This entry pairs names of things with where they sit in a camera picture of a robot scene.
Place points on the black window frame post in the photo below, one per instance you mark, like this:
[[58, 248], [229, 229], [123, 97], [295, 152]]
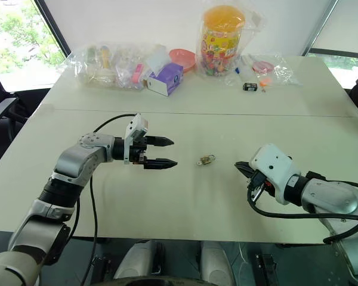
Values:
[[52, 26]]

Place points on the purple and white tissue box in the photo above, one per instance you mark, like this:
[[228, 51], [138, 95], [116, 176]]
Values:
[[167, 80]]

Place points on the small black box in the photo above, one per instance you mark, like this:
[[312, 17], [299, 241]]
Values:
[[250, 86]]

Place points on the clear bag around candy jar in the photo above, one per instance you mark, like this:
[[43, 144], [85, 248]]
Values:
[[253, 24]]

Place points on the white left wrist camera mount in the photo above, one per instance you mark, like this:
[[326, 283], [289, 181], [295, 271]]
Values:
[[135, 125]]

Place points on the small orange item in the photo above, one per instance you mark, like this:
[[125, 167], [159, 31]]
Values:
[[265, 81]]

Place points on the clear bag with pink plate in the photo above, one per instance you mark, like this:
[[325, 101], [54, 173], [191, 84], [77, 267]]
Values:
[[274, 70]]

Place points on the candy jar with orange lid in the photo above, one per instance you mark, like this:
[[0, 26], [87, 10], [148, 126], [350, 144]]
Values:
[[222, 44]]

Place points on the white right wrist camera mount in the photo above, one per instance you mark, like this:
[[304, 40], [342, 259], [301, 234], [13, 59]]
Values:
[[274, 167]]

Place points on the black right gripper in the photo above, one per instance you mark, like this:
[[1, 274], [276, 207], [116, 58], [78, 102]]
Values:
[[258, 184]]

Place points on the clear bag with pink item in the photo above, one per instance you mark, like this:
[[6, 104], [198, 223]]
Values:
[[131, 70]]

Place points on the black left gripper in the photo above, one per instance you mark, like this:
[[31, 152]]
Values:
[[138, 150]]

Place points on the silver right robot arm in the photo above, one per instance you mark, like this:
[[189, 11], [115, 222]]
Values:
[[337, 196]]

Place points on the black office chair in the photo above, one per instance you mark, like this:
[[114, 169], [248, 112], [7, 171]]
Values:
[[0, 104]]

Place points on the clear bag with yellow bottle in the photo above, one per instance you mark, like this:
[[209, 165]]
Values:
[[98, 65]]

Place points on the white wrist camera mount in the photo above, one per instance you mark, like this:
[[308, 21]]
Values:
[[135, 125], [274, 167]]

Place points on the pink plastic bowl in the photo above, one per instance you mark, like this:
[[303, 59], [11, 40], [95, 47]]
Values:
[[185, 59]]

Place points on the white rounded robot leg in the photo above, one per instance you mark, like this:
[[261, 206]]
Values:
[[217, 263], [137, 262]]

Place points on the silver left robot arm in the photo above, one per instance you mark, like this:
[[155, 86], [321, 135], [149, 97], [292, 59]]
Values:
[[74, 161]]

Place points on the grey window frame post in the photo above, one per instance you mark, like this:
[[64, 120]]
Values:
[[320, 26]]

